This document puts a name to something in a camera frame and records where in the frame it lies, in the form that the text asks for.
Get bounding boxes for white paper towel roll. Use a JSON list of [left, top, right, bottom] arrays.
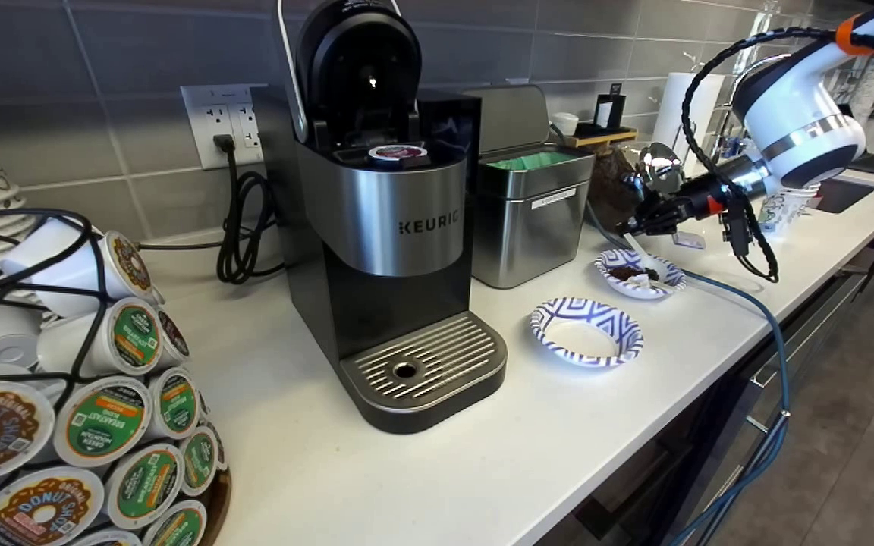
[[653, 73, 726, 156]]

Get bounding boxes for brown food contents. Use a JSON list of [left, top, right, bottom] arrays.
[[607, 265, 658, 281]]

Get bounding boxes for blue patterned plate with contents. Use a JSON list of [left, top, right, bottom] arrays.
[[596, 248, 681, 300]]

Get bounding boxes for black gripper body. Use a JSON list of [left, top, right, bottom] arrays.
[[632, 175, 746, 235]]

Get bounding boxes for coffee pod carousel rack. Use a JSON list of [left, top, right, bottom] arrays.
[[0, 210, 230, 546]]

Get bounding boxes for blue cable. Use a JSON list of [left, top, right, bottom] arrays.
[[583, 205, 796, 546]]

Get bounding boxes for wall power outlet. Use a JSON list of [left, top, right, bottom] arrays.
[[178, 86, 263, 170]]

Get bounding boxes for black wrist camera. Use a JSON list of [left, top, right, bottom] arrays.
[[721, 198, 752, 266]]

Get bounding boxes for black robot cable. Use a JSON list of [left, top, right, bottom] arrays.
[[677, 25, 874, 284]]

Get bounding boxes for stainless steel container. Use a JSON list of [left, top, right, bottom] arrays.
[[472, 86, 596, 288]]

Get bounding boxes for empty blue patterned plate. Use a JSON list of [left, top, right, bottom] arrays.
[[529, 296, 642, 370]]

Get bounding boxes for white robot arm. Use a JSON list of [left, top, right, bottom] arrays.
[[626, 6, 874, 235]]

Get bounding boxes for black power cord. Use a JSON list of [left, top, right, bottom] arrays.
[[135, 130, 289, 288]]

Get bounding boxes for Keurig coffee machine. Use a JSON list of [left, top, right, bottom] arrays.
[[270, 0, 506, 435]]

